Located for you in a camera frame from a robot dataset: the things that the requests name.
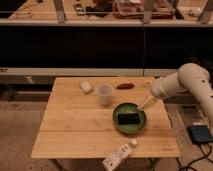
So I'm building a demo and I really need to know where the black eraser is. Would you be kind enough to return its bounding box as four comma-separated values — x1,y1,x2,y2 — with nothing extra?
118,113,140,125

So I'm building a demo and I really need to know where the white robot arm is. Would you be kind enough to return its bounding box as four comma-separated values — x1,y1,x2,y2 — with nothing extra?
137,63,213,125

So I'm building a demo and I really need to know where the white sponge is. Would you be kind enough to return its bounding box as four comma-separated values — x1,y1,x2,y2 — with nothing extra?
80,80,93,94

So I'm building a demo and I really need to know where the brown sausage-shaped object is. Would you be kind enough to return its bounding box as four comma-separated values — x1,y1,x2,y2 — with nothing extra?
116,83,134,89

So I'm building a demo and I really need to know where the green bowl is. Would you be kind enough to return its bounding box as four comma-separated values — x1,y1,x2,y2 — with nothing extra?
112,103,147,134

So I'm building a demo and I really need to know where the clear plastic cup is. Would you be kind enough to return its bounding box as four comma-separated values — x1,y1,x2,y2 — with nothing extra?
96,84,113,106

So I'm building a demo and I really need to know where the black power adapter box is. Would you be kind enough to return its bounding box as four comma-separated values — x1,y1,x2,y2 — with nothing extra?
187,125,213,144

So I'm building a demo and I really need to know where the wooden table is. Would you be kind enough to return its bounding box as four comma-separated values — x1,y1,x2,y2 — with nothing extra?
31,77,180,159

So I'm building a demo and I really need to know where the white tube bottle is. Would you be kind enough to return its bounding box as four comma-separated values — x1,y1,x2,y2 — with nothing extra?
102,139,137,171

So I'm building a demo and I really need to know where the clear container with food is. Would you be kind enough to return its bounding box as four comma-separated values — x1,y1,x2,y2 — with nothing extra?
113,0,175,19

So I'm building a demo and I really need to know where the black remote on shelf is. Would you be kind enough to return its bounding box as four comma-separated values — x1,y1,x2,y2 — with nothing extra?
73,4,85,16

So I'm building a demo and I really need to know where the black cable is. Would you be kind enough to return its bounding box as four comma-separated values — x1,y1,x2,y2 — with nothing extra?
176,142,213,171

